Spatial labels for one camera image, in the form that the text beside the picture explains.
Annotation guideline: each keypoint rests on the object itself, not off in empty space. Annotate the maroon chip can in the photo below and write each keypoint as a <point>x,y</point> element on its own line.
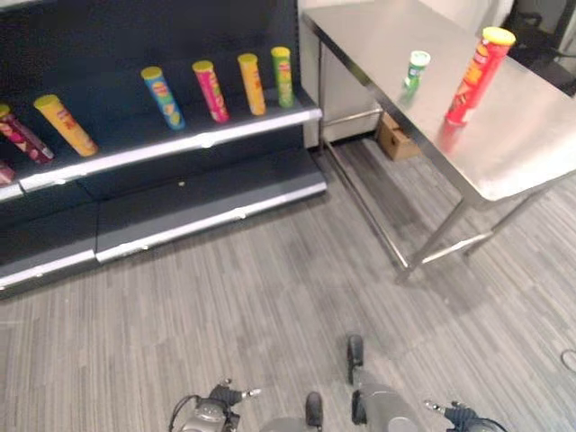
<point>24,139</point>

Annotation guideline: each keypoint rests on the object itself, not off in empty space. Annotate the blue chip can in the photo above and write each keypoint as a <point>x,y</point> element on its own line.
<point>165,100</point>

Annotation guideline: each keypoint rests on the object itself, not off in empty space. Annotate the yellow chip can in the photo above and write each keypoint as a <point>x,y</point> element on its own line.
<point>67,126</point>

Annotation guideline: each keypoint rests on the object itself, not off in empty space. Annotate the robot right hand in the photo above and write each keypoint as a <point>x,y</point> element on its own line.
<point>458,414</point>

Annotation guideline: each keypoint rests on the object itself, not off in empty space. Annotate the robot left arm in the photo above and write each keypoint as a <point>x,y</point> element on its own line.
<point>206,416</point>

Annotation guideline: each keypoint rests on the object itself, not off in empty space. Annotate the cardboard box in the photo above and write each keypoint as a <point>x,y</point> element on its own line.
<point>396,139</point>

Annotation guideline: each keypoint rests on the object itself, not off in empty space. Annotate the orange chip can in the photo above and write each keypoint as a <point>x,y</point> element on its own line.
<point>253,84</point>

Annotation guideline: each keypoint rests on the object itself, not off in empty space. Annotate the pink chip can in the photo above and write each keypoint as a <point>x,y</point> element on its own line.
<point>212,92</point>

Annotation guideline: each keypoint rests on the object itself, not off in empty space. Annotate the stainless steel table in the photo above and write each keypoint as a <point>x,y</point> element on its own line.
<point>450,108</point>

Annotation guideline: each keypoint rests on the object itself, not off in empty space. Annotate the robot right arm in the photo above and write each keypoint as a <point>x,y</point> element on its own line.
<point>486,425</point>

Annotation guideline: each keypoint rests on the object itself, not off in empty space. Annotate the white cabinet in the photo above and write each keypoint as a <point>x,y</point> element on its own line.
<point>342,90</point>

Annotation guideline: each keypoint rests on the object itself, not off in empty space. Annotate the black shelf unit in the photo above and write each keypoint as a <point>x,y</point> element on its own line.
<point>45,234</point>
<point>189,135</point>

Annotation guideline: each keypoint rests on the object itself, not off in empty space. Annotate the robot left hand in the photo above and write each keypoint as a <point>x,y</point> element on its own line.
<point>225,394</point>

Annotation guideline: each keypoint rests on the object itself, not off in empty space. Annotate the dark red chip can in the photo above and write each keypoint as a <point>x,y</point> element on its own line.
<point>4,173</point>

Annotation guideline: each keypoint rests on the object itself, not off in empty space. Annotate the small green chip can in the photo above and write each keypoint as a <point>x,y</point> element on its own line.
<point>416,72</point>

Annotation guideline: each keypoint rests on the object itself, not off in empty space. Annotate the black office chair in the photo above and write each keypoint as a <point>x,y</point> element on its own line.
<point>544,40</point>

